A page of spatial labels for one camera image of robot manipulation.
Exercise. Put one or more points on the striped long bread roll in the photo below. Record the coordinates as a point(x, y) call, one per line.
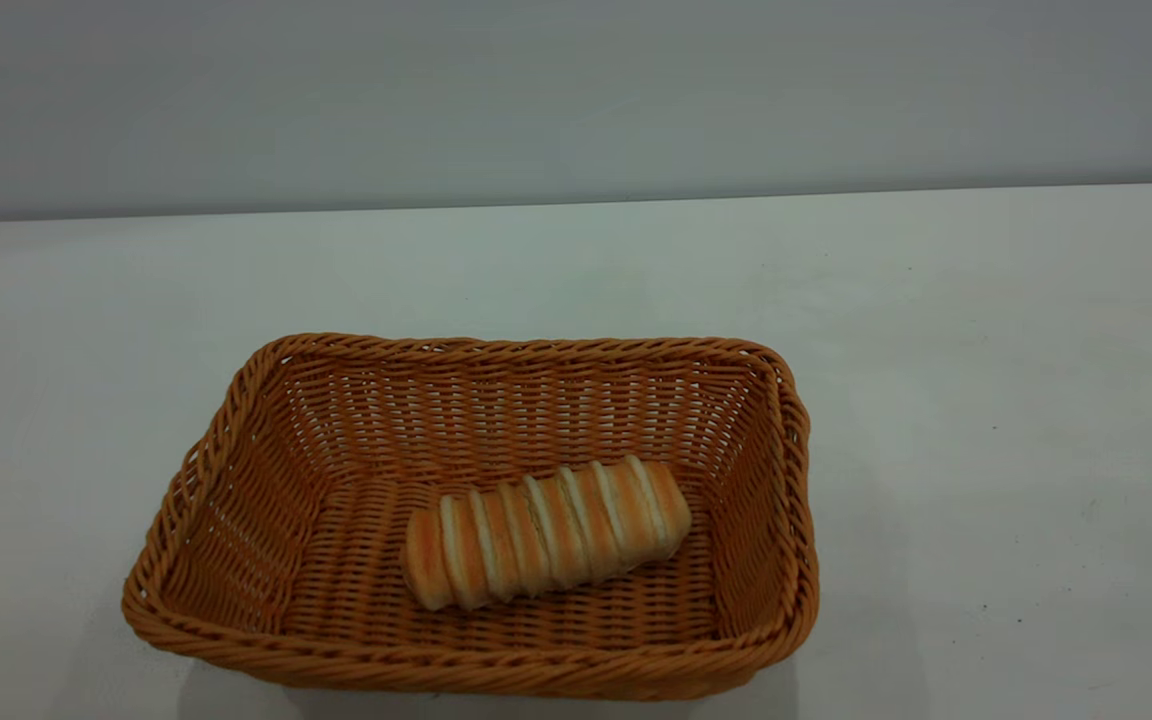
point(546, 535)

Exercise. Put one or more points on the orange woven wicker basket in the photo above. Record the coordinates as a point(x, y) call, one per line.
point(336, 560)

